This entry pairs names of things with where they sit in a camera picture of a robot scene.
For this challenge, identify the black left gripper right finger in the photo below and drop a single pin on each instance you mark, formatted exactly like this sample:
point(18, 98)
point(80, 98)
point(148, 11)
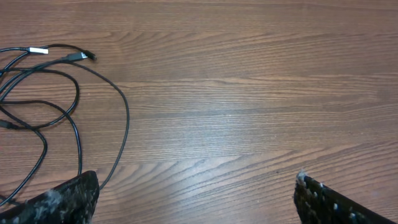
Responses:
point(318, 204)

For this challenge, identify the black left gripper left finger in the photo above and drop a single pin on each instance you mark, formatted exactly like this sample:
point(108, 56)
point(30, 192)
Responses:
point(72, 202)

